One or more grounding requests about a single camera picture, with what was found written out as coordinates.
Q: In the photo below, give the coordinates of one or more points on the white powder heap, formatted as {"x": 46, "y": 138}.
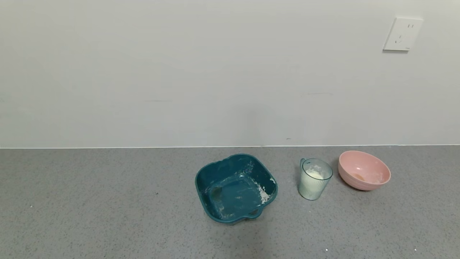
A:
{"x": 315, "y": 175}

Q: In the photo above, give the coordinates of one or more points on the clear ribbed plastic cup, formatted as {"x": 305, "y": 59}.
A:
{"x": 312, "y": 189}

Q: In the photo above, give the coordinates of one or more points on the teal square plastic tray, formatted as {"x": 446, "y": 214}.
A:
{"x": 230, "y": 190}

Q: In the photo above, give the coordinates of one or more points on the white powder residue clump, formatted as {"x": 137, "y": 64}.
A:
{"x": 263, "y": 195}

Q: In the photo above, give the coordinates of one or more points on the pink round bowl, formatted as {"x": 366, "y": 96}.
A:
{"x": 363, "y": 169}

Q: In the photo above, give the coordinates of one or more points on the white wall power outlet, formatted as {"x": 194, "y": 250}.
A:
{"x": 402, "y": 34}

